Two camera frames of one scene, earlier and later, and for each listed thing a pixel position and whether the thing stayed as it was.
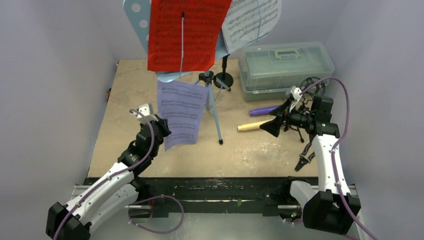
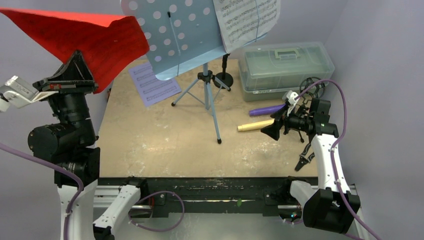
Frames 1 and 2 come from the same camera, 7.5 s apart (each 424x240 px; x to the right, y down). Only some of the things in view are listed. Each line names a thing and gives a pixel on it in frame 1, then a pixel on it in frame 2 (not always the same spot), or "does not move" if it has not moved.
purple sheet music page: (183, 104) -> (152, 90)
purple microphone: (262, 111) does not move
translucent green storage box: (267, 72) does not move
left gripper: (162, 124) -> (74, 76)
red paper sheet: (202, 21) -> (108, 43)
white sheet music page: (246, 21) does not move
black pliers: (303, 159) does not move
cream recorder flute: (252, 126) does not move
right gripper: (285, 116) does not move
